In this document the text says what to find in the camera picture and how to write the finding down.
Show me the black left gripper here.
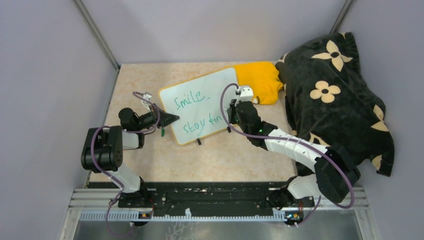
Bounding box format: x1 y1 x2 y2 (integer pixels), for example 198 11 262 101
135 102 180 131

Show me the yellow-framed whiteboard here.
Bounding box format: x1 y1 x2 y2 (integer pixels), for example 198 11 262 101
158 67 238 146

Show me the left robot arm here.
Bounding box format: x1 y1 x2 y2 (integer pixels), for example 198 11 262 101
80 105 180 208

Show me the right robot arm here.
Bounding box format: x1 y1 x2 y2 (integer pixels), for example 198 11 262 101
227 99 361 208

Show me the folded yellow cloth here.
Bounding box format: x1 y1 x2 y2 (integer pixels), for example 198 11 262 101
232 61 283 105

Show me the black floral blanket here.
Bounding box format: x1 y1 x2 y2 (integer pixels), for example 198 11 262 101
275 32 395 177

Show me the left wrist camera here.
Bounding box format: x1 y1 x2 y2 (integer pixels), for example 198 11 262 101
141 92 152 104

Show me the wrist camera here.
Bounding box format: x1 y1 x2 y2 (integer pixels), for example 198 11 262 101
141 92 152 104
235 85 254 103

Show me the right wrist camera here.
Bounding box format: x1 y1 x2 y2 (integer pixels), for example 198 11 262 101
235 85 254 103

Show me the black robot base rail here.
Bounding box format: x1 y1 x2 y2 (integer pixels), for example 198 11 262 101
117 182 315 225

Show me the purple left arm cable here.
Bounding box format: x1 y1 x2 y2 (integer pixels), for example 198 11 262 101
90 91 161 238

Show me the left metal corner post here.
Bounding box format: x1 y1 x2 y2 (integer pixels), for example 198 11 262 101
72 0 121 71

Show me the metal corner post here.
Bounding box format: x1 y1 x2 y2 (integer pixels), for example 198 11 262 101
329 0 354 34
72 0 121 71

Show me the right metal corner post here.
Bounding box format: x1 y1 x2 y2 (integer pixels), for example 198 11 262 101
329 0 354 34

